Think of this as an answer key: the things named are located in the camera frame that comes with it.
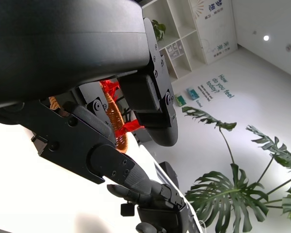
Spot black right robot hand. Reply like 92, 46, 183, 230
106, 179, 199, 233

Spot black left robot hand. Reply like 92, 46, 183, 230
0, 0, 179, 185

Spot large monstera plant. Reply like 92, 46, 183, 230
181, 106, 291, 233

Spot white shelving unit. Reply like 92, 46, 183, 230
188, 0, 239, 65

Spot wicker basket with red handle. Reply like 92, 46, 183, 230
48, 79, 146, 154

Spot translucent storage drawer unit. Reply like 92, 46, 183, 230
165, 42, 184, 58

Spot small potted green plant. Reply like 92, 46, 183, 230
151, 19, 167, 42

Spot white cube shelf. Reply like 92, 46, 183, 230
141, 0, 207, 80

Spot green wall picture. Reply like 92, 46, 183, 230
174, 94, 187, 107
186, 86, 200, 100

